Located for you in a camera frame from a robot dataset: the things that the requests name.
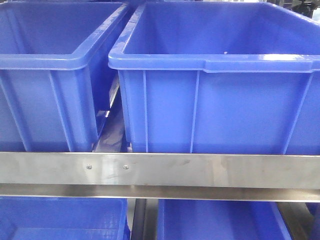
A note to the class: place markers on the blue bin lower centre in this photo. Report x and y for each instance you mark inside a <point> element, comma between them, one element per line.
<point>220,220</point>

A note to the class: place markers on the blue bin lower left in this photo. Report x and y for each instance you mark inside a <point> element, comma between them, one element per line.
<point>63,218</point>

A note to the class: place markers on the steel shelf crossbar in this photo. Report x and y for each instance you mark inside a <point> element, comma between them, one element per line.
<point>279,178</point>

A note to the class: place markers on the blue bin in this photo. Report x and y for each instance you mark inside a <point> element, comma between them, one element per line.
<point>54,74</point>
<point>219,77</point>
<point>63,218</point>
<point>220,220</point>

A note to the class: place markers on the blue bin front right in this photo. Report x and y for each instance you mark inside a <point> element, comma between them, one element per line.
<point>219,77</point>

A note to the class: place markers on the blue bin front left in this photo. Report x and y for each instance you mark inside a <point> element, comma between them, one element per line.
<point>54,74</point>

